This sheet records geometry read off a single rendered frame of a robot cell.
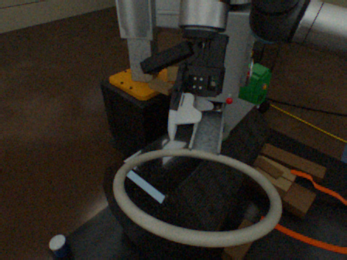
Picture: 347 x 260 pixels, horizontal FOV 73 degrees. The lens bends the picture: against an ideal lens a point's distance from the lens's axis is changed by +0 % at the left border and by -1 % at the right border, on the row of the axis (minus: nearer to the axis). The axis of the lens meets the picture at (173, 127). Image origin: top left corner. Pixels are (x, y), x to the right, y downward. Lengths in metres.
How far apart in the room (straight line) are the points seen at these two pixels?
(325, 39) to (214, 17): 0.23
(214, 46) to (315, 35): 0.20
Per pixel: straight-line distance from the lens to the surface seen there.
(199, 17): 0.44
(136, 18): 1.79
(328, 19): 0.56
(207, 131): 1.08
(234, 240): 0.56
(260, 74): 2.88
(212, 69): 0.44
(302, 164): 2.53
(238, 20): 1.04
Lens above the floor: 1.75
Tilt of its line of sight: 39 degrees down
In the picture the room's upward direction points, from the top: straight up
